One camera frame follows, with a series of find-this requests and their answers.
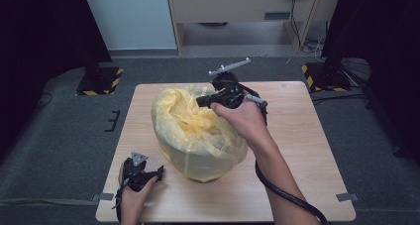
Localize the person's left hand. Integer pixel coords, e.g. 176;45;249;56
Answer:
118;170;159;220

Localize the gray tape piece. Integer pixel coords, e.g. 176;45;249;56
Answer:
91;192;115;202
335;191;361;202

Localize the black stand with striped base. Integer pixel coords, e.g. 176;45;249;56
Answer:
75;60;125;97
300;57;353;93

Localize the black curtain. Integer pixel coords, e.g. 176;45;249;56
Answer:
0;0;112;157
321;0;420;159

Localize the black cable with gray plug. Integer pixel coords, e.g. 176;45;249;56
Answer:
244;92;330;225

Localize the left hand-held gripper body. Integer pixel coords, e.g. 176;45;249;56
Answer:
122;151;158;192

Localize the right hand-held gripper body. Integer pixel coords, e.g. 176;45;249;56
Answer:
208;56;252;110

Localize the yellow plastic bag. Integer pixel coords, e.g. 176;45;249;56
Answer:
151;84;250;183

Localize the black floor cable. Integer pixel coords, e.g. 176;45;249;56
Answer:
311;91;368;105

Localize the thin black cable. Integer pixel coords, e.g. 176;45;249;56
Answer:
112;178;130;223

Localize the light wooden desk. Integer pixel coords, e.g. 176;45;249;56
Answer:
165;0;343;55

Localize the person's right hand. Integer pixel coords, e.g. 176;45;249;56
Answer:
210;98;275;151

